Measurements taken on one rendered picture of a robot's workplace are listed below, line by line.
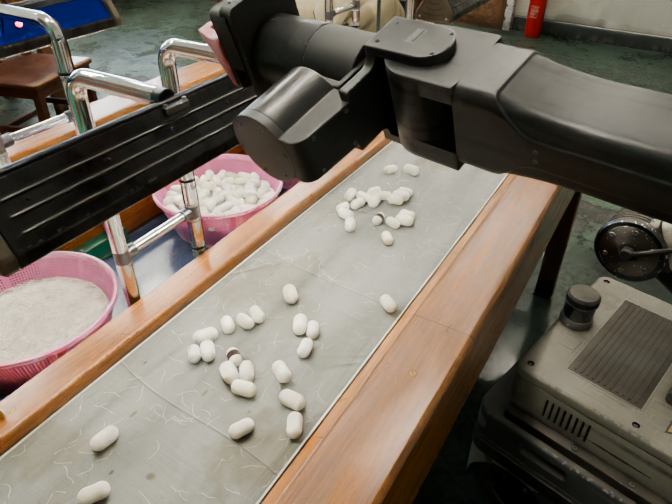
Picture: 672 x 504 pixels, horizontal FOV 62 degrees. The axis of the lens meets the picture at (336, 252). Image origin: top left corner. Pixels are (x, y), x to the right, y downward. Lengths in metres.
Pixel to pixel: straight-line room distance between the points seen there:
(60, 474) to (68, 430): 0.06
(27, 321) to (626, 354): 1.13
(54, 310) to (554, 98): 0.83
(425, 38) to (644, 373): 1.03
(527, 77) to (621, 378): 0.98
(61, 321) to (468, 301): 0.63
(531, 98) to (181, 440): 0.58
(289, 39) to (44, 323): 0.66
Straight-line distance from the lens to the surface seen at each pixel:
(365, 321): 0.87
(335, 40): 0.42
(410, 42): 0.38
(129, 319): 0.89
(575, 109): 0.34
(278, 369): 0.78
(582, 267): 2.39
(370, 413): 0.72
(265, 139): 0.38
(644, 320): 1.43
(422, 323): 0.84
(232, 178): 1.26
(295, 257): 1.00
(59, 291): 1.03
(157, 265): 1.14
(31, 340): 0.97
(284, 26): 0.46
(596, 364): 1.28
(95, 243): 1.17
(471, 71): 0.36
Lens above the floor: 1.33
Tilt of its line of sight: 36 degrees down
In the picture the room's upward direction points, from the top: straight up
